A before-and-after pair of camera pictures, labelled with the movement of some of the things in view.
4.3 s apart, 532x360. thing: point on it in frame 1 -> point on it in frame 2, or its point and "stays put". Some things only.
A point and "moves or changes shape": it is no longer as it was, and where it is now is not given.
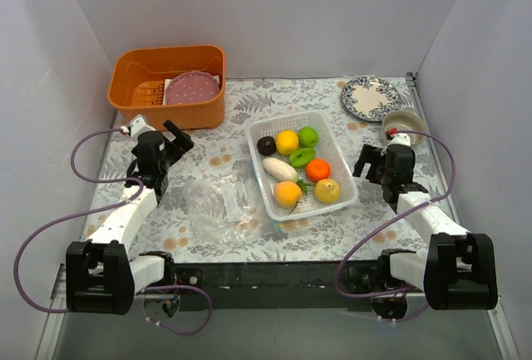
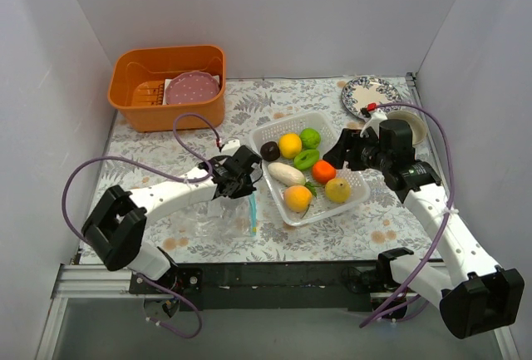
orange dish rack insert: (148, 93) stays put
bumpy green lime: (307, 136) stays put
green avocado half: (302, 156) moves or changes shape
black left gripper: (174, 144) -> (247, 165)
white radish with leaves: (284, 172) moves or changes shape
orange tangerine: (317, 170) moves or changes shape
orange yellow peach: (287, 194) -> (298, 199)
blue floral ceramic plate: (371, 98) stays put
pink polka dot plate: (190, 87) stays put
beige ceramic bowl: (405, 120) stays put
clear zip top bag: (222, 209) moves or changes shape
